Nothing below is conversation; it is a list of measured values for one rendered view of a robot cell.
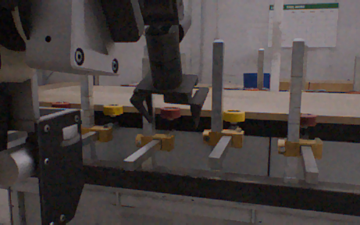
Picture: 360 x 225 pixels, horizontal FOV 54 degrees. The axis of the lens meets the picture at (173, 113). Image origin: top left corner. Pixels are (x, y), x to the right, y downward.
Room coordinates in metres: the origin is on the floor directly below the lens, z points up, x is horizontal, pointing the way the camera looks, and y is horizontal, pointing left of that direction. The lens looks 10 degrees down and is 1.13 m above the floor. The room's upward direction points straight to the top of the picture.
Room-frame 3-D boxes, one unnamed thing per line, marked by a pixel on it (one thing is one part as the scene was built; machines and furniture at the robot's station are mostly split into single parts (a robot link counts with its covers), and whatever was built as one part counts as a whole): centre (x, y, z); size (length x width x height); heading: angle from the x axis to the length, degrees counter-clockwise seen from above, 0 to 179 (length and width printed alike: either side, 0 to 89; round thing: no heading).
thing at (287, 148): (1.12, -0.41, 0.82); 0.14 x 0.06 x 0.05; 73
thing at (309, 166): (1.06, -0.41, 0.82); 0.43 x 0.03 x 0.04; 163
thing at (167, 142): (1.26, 0.07, 0.80); 0.14 x 0.06 x 0.05; 73
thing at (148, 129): (1.27, 0.09, 0.87); 0.04 x 0.04 x 0.48; 73
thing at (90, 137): (1.27, 0.31, 0.81); 0.43 x 0.03 x 0.04; 163
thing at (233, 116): (1.32, -0.23, 0.85); 0.08 x 0.08 x 0.11
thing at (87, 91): (1.34, 0.33, 0.93); 0.04 x 0.04 x 0.48; 73
